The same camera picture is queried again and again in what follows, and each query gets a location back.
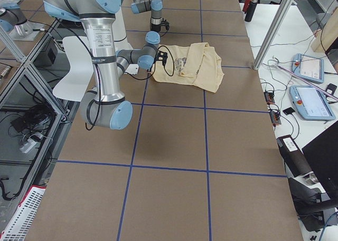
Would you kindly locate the white perforated basket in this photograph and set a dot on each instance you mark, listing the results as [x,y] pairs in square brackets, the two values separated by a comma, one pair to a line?
[20,223]

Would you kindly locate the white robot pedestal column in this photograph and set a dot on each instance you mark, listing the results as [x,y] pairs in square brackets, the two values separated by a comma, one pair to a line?
[104,32]

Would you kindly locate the blue teach pendant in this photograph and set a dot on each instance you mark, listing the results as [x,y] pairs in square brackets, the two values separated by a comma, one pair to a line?
[308,67]
[310,103]

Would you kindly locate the orange electronics board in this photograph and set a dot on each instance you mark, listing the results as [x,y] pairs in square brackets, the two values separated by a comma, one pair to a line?
[273,109]

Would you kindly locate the beige long-sleeve printed shirt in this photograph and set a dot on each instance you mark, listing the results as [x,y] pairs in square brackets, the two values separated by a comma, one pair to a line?
[198,65]

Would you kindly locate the grey aluminium frame post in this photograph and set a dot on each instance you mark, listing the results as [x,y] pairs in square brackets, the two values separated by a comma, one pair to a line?
[272,31]

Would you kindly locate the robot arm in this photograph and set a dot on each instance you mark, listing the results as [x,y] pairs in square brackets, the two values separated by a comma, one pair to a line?
[105,105]
[155,7]

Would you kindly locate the blue teach pendant far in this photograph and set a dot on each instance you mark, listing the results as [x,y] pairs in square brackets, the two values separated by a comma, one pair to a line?
[308,67]

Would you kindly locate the white power strip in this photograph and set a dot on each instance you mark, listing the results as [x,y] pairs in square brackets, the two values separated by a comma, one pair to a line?
[31,142]

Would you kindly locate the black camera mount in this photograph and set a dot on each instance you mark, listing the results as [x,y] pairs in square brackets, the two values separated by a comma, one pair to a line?
[165,24]
[161,57]

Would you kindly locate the blue teach pendant near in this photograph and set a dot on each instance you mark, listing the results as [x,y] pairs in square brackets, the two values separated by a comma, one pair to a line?
[310,103]

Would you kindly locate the black water bottle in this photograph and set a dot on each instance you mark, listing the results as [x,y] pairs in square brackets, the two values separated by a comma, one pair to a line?
[250,11]

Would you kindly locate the white reacher grabber stick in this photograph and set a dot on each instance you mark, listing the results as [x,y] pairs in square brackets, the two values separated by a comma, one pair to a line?
[329,93]

